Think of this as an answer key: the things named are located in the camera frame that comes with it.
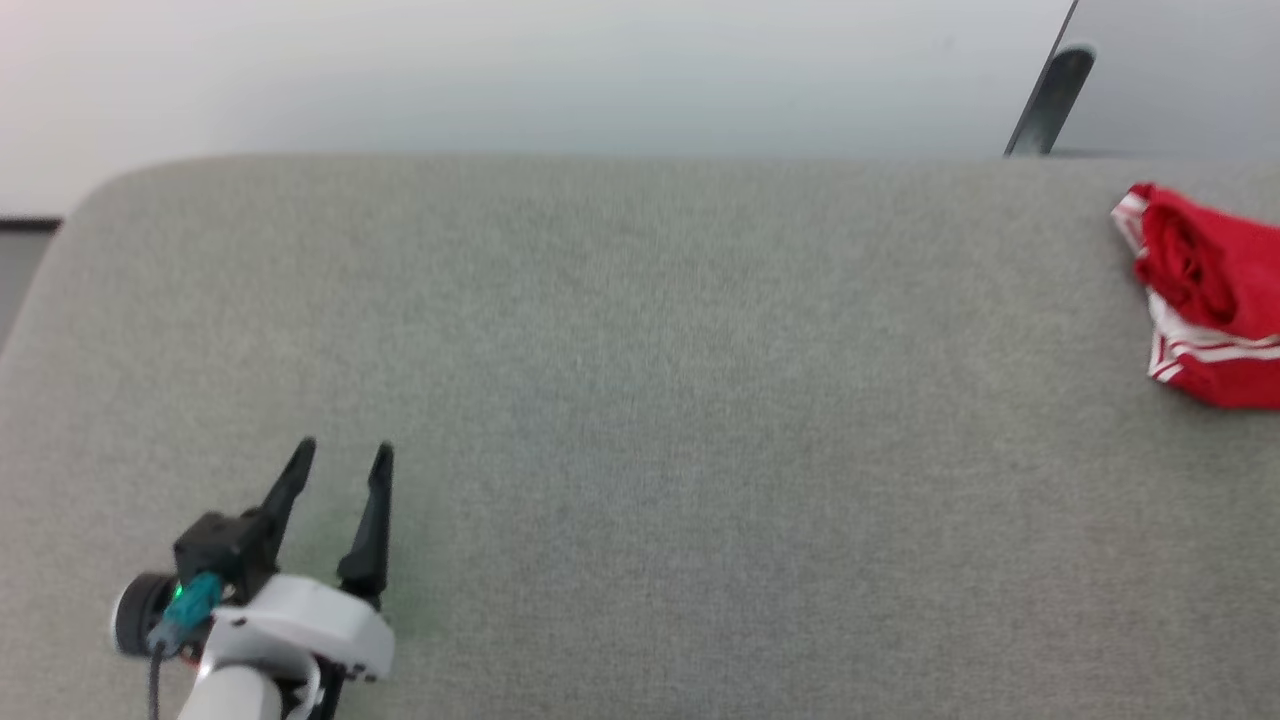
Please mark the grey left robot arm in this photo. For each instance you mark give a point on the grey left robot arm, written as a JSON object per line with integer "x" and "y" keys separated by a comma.
{"x": 225, "y": 700}

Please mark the black framed grey panel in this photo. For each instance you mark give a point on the black framed grey panel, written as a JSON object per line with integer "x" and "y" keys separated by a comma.
{"x": 20, "y": 270}

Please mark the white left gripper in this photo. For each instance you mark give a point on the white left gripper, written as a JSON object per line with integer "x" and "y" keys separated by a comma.
{"x": 310, "y": 620}

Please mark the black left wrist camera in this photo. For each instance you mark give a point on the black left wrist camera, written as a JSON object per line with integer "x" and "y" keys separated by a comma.
{"x": 225, "y": 550}

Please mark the grey door with dark edge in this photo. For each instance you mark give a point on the grey door with dark edge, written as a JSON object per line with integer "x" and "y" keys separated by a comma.
{"x": 1190, "y": 70}

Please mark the red Bulls basketball jersey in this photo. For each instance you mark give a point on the red Bulls basketball jersey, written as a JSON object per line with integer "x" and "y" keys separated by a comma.
{"x": 1220, "y": 290}

